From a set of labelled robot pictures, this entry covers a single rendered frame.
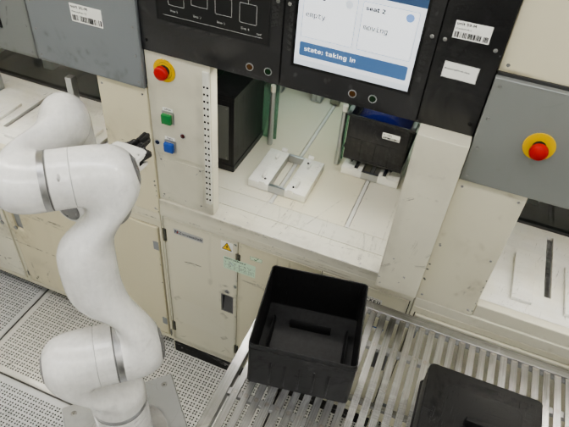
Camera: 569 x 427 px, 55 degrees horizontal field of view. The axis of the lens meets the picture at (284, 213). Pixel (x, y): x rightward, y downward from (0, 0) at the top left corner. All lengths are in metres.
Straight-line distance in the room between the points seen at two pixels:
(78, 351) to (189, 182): 0.79
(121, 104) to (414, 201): 0.89
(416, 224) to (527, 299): 0.46
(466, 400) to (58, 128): 1.12
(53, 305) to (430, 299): 1.76
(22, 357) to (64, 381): 1.51
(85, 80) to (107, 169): 1.56
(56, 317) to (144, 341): 1.65
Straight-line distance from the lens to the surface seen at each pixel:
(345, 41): 1.31
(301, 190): 1.87
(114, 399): 1.24
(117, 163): 0.92
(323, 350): 1.61
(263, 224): 1.77
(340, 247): 1.73
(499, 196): 1.44
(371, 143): 1.91
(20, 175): 0.92
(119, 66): 1.65
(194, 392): 2.41
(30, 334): 2.71
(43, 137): 0.99
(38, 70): 2.61
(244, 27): 1.39
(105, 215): 0.95
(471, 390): 1.53
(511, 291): 1.77
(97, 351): 1.12
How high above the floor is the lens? 2.09
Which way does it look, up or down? 42 degrees down
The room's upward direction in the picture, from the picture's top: 6 degrees clockwise
